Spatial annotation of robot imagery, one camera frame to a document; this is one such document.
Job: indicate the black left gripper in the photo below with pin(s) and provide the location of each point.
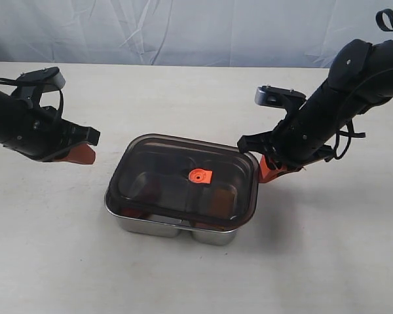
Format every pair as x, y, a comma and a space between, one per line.
43, 137

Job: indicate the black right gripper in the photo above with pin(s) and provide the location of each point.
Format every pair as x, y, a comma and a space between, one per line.
285, 150

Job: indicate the yellow toy cheese wedge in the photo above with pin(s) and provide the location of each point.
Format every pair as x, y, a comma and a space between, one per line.
222, 203

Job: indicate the dark transparent lunch box lid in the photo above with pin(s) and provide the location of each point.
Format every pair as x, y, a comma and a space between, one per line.
175, 177

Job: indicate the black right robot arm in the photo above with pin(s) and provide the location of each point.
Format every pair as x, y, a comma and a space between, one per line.
360, 78

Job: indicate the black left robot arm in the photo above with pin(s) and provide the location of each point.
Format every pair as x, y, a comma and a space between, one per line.
12, 111

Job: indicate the stainless steel lunch box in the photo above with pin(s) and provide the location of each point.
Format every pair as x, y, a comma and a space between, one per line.
167, 227

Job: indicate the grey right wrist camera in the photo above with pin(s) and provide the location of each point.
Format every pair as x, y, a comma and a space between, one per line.
269, 96

